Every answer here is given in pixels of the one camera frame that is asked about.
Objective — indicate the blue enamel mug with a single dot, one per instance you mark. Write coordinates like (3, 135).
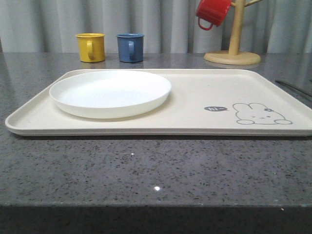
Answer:
(130, 47)

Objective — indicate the yellow enamel mug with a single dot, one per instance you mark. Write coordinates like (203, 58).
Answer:
(91, 47)

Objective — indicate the cream rabbit print tray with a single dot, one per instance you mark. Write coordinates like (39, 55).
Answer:
(227, 102)

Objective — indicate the white round plate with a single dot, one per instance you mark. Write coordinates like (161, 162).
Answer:
(110, 94)

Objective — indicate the red enamel mug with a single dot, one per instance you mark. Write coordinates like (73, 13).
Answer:
(212, 11)

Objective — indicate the wooden mug tree stand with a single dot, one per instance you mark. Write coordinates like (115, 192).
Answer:
(233, 56)

